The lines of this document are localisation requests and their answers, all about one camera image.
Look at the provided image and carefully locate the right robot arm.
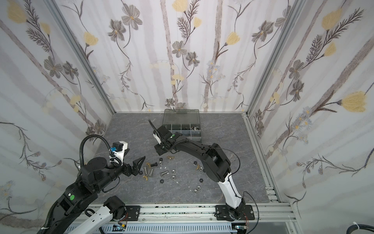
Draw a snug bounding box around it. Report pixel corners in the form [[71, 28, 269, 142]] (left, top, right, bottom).
[[149, 121, 259, 222]]

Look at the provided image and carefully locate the white cable duct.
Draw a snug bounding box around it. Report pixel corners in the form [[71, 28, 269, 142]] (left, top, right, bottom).
[[102, 223, 238, 234]]

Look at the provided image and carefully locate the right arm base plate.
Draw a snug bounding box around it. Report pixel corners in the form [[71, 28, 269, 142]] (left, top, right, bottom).
[[214, 205, 255, 222]]

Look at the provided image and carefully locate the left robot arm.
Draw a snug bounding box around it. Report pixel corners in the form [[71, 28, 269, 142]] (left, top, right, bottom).
[[38, 134, 146, 234]]

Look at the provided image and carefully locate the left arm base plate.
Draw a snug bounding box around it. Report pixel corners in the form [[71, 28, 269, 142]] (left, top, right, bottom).
[[123, 205, 141, 221]]

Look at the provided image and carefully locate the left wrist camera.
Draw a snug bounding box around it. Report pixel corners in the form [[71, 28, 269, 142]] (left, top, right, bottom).
[[110, 141, 129, 167]]

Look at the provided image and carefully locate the silver nut pair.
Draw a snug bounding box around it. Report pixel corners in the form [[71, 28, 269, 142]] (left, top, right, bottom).
[[193, 185, 201, 194]]

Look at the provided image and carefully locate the green compartment organizer box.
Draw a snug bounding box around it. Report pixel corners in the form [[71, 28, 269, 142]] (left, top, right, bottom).
[[162, 109, 202, 142]]

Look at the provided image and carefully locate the aluminium front rail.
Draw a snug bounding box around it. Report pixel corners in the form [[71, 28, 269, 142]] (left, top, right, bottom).
[[61, 203, 296, 224]]

